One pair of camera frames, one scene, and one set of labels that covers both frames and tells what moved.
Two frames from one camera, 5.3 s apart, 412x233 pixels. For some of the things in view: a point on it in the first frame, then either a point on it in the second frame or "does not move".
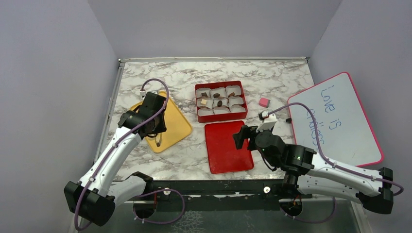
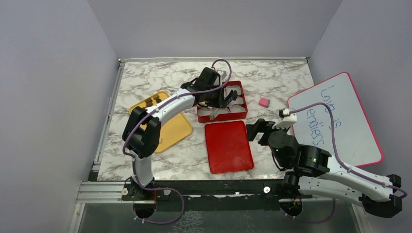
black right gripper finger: x=239 y=137 to x=252 y=129
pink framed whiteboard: x=346 y=134 does not move
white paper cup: x=237 y=108 does not move
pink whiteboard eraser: x=264 y=102 does not move
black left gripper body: x=159 y=126 to x=214 y=99
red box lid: x=223 y=155 does not move
